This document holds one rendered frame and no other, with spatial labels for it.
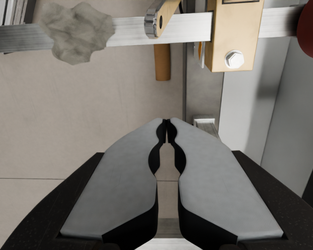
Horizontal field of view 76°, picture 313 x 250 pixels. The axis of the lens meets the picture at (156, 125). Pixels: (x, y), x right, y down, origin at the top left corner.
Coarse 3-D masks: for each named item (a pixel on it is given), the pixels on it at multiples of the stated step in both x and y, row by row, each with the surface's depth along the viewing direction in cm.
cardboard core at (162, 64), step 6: (156, 48) 98; (162, 48) 98; (168, 48) 99; (156, 54) 100; (162, 54) 99; (168, 54) 101; (156, 60) 101; (162, 60) 100; (168, 60) 102; (156, 66) 103; (162, 66) 102; (168, 66) 103; (156, 72) 105; (162, 72) 103; (168, 72) 104; (156, 78) 107; (162, 78) 105; (168, 78) 106
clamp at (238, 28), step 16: (208, 0) 24; (256, 0) 21; (224, 16) 21; (240, 16) 21; (256, 16) 21; (224, 32) 22; (240, 32) 22; (256, 32) 22; (208, 48) 25; (224, 48) 23; (240, 48) 23; (208, 64) 26; (224, 64) 24
